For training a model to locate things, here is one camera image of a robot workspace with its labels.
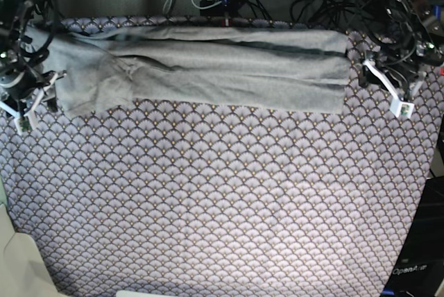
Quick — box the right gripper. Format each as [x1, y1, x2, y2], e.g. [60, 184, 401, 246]
[1, 58, 58, 112]

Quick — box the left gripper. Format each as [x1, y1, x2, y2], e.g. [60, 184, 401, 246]
[359, 52, 427, 94]

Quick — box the light grey T-shirt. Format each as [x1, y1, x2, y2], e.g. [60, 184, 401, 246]
[42, 26, 350, 117]

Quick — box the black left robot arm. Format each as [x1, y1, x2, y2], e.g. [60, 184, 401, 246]
[368, 0, 443, 96]

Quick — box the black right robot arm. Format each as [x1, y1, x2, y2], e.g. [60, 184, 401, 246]
[1, 0, 59, 116]

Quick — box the red-tipped table clamp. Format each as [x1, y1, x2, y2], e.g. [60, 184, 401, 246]
[221, 0, 230, 27]

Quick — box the fan-patterned table cloth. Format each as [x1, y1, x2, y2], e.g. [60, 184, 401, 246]
[1, 32, 443, 296]

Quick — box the black OpenArm box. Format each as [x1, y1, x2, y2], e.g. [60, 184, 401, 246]
[381, 177, 443, 296]

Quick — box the blue clamp post right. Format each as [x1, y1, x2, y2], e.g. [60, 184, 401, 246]
[432, 5, 442, 21]

